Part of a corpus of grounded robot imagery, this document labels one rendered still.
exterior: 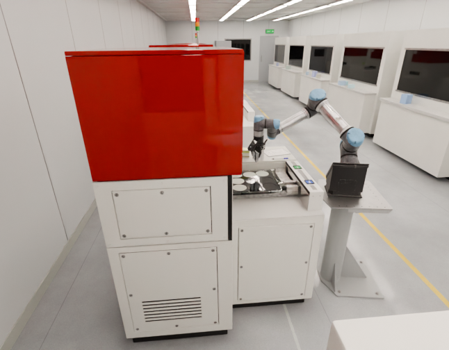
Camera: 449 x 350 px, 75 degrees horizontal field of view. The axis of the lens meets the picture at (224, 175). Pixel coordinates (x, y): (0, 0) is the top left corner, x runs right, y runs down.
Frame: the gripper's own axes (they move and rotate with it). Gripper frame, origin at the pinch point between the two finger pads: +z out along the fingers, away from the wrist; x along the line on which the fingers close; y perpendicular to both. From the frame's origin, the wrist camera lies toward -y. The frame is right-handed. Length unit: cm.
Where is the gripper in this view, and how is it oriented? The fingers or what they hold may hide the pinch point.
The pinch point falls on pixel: (255, 160)
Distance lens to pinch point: 229.4
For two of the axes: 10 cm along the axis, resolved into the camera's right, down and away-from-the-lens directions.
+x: -7.7, -2.6, 5.8
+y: 6.4, -3.3, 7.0
